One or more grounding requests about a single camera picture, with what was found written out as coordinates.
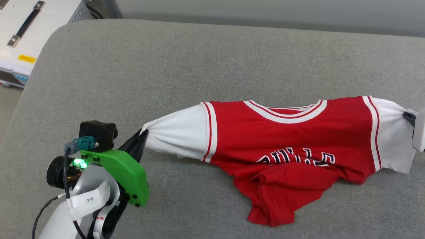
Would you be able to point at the grey metal frame post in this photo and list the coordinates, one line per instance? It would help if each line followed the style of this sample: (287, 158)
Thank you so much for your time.
(111, 8)

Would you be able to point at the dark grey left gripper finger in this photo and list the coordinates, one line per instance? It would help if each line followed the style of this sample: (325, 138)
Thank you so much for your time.
(134, 141)
(140, 149)

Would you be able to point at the white equipment case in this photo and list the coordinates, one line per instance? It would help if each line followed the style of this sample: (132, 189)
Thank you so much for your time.
(56, 30)

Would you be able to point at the white paper label tape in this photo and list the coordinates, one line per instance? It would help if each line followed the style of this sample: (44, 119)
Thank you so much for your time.
(86, 199)

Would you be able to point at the black cylindrical wrist module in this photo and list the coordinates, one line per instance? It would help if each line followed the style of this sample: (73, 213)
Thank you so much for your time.
(54, 172)

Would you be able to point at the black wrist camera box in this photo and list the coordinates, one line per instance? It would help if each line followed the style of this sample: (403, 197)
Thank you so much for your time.
(99, 131)

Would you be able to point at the yellow warning sticker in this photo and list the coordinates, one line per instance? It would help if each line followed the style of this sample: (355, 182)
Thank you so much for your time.
(26, 58)

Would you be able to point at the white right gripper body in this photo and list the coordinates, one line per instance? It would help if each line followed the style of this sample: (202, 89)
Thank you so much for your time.
(420, 129)

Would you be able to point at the red white basketball jersey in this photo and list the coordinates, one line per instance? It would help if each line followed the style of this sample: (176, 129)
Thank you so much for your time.
(282, 142)

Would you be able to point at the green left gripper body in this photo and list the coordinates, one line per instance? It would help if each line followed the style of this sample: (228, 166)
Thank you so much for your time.
(126, 176)

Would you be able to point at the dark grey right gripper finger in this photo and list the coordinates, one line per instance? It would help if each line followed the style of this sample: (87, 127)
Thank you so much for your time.
(409, 119)

